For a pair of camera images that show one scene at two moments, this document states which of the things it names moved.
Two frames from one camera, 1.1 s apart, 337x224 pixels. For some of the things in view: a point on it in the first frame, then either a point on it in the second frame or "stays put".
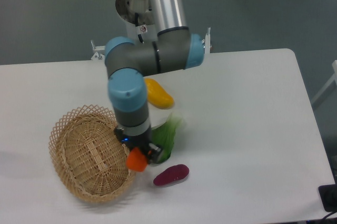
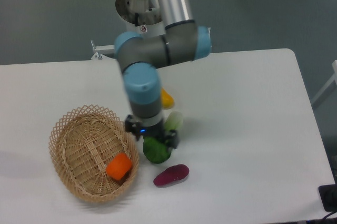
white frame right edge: (333, 78) stays put
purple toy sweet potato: (171, 174) stays put
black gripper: (140, 141) -> (159, 130)
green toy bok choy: (164, 135) stays put
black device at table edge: (328, 194) stays put
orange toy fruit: (136, 161) -> (119, 166)
